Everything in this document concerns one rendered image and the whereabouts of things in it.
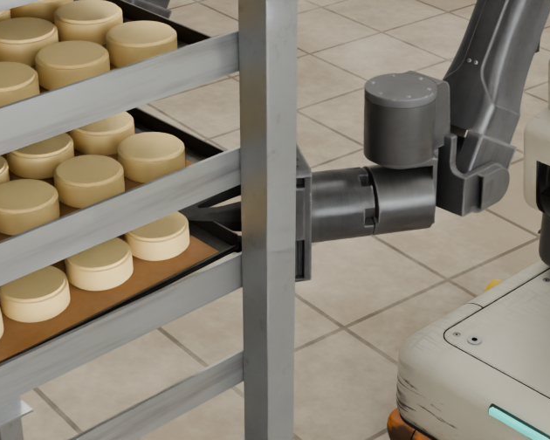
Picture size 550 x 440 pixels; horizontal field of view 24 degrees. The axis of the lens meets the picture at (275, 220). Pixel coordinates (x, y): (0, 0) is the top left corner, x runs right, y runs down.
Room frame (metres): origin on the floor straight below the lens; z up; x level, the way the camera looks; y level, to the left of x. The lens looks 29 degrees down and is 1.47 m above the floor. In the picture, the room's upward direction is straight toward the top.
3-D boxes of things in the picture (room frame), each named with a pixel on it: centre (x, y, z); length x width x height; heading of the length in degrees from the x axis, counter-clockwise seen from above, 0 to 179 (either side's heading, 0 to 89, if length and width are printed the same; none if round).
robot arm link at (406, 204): (0.92, -0.10, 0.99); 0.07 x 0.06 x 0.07; 103
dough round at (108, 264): (0.81, 0.13, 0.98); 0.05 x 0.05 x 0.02
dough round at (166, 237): (0.85, 0.09, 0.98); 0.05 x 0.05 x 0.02
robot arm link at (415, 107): (0.94, -0.12, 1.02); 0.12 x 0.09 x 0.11; 134
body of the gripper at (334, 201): (0.90, -0.04, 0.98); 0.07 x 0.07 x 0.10; 13
